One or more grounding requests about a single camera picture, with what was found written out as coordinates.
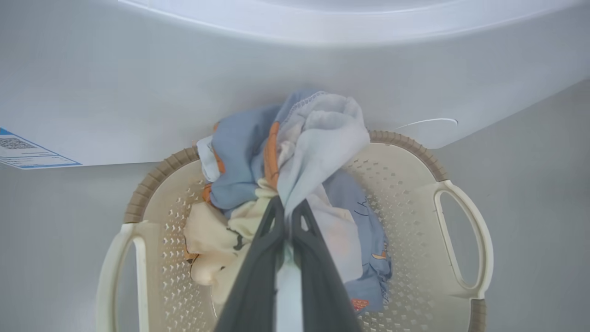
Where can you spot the blue energy label sticker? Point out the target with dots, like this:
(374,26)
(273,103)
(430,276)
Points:
(27,154)

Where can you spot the cream plastic laundry basket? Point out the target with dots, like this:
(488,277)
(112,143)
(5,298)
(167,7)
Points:
(415,221)

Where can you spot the cream printed garment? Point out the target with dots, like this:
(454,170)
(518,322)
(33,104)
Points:
(212,240)

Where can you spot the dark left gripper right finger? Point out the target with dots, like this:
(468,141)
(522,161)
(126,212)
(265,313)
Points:
(322,299)

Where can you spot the white front-load washing machine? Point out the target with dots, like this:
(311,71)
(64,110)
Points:
(138,92)

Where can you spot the light blue garment orange print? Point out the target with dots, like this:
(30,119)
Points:
(318,147)

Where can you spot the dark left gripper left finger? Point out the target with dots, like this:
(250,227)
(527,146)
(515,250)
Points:
(253,295)

